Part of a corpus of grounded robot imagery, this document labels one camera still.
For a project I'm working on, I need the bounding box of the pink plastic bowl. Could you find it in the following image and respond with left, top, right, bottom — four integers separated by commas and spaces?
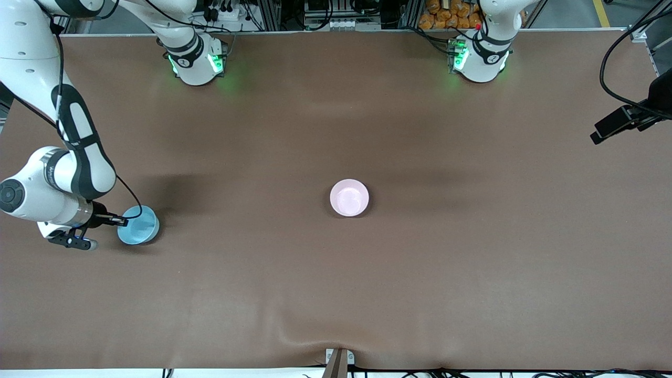
330, 178, 370, 217

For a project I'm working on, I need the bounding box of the white power strip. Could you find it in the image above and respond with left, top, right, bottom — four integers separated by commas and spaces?
202, 4, 243, 23

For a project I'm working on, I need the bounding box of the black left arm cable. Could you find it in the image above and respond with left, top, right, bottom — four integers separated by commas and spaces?
600, 8, 672, 113

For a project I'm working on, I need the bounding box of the light blue plastic bowl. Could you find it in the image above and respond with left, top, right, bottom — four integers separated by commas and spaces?
117, 205, 160, 246

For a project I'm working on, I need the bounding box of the aluminium frame strut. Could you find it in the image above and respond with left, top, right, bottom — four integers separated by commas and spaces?
627, 0, 672, 77

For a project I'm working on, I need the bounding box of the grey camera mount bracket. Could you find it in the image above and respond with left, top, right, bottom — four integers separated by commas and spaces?
323, 348, 355, 378

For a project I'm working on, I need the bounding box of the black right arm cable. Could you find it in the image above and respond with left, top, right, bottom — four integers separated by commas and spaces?
50, 16, 143, 220

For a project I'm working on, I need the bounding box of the orange snack bag pile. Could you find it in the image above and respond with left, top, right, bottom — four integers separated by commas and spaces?
418, 0, 527, 30

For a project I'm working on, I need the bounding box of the brown table cover mat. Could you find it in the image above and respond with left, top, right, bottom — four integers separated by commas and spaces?
0, 30, 672, 371

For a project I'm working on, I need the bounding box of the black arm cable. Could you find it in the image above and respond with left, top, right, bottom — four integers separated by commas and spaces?
600, 8, 672, 113
50, 16, 143, 220

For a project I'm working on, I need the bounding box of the grey electronics box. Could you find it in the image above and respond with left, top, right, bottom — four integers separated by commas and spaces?
303, 0, 364, 30

